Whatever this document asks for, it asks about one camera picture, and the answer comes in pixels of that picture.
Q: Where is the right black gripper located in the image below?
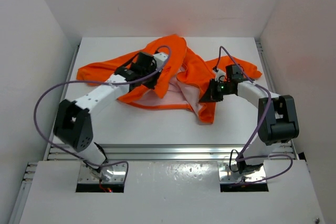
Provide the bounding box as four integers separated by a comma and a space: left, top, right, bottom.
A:
200, 79, 233, 103

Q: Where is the orange zip jacket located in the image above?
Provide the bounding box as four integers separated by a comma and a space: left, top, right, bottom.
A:
76, 35, 262, 124

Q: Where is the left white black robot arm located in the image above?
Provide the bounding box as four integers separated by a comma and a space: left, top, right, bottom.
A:
54, 51, 170, 170

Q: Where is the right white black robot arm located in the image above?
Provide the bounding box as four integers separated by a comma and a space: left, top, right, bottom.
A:
200, 65, 299, 174

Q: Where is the white front cover panel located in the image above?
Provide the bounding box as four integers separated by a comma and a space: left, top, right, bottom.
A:
20, 160, 324, 223

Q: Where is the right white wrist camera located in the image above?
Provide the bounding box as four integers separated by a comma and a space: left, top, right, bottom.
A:
215, 69, 226, 82

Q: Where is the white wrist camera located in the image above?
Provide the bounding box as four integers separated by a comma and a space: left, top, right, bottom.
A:
153, 52, 169, 69
215, 69, 226, 82

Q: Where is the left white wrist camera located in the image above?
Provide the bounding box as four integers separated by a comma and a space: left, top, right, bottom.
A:
153, 52, 169, 69

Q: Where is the right black thin cable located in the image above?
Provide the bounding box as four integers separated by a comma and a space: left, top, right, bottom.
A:
229, 150, 241, 174

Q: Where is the aluminium extrusion rail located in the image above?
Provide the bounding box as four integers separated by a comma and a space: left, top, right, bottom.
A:
45, 142, 297, 161

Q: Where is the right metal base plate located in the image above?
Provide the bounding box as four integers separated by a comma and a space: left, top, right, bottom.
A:
217, 161, 266, 184

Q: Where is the metal base plate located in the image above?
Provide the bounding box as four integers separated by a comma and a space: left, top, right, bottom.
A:
78, 163, 128, 184
217, 161, 266, 184

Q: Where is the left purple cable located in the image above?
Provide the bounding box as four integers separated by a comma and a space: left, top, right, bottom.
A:
34, 45, 172, 183

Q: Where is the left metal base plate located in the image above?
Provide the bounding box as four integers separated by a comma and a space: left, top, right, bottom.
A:
78, 163, 128, 184

